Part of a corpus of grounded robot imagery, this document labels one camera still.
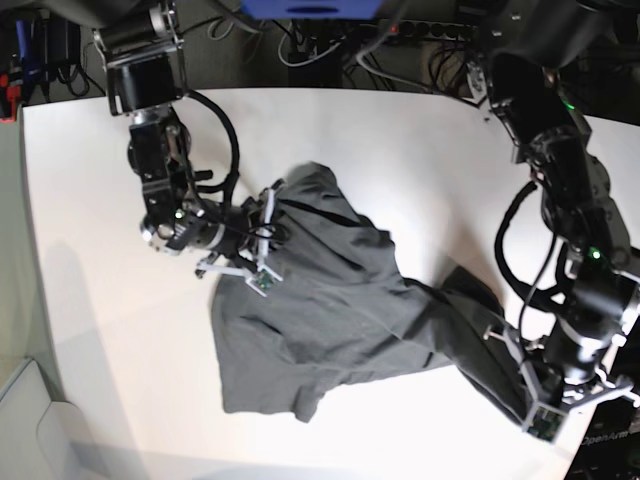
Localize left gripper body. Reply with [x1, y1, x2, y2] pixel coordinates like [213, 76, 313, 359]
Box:
[529, 361, 615, 415]

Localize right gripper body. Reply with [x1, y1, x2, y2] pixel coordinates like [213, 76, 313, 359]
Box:
[214, 204, 290, 270]

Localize grey t-shirt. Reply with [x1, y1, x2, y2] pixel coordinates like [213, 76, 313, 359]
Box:
[211, 163, 528, 423]

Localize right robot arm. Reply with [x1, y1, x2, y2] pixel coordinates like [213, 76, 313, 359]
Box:
[43, 1, 283, 276]

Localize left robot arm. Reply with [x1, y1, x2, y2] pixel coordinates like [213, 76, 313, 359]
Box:
[476, 1, 639, 413]

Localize blue box at top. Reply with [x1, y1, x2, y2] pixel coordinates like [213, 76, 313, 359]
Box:
[241, 0, 383, 20]

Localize black power strip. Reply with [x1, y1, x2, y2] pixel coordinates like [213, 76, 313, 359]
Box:
[386, 20, 477, 43]

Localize red clamp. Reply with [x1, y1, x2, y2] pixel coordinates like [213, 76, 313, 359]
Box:
[1, 73, 22, 123]

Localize black equipment rack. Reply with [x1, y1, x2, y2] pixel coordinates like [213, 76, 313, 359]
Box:
[1, 5, 81, 86]

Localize white bin corner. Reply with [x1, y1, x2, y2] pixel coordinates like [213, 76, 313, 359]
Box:
[1, 358, 109, 479]

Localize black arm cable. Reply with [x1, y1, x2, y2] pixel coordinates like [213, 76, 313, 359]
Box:
[179, 89, 244, 201]

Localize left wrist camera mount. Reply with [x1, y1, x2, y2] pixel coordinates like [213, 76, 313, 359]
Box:
[484, 320, 639, 443]

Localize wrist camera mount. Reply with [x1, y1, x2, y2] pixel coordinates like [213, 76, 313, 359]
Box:
[195, 180, 284, 297]
[484, 320, 639, 443]

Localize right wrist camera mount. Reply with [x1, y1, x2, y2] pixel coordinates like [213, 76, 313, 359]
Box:
[195, 180, 284, 297]

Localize white cable loop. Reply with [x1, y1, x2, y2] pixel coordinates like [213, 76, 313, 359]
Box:
[277, 29, 346, 68]

